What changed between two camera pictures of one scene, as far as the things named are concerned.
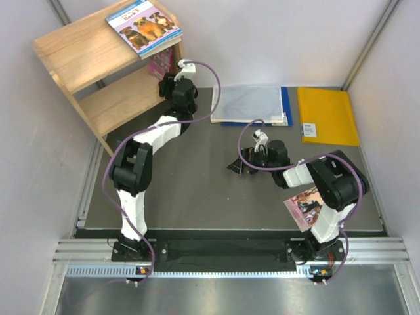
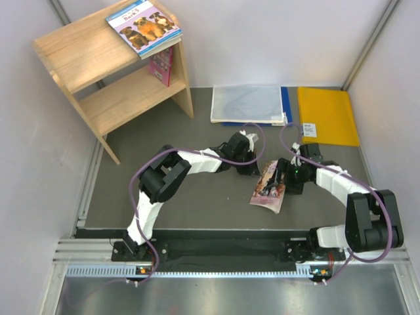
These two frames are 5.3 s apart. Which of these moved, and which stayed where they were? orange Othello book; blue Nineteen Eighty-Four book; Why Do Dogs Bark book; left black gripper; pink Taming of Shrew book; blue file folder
Moved: left black gripper; pink Taming of Shrew book
Stayed: orange Othello book; blue Nineteen Eighty-Four book; blue file folder; Why Do Dogs Bark book
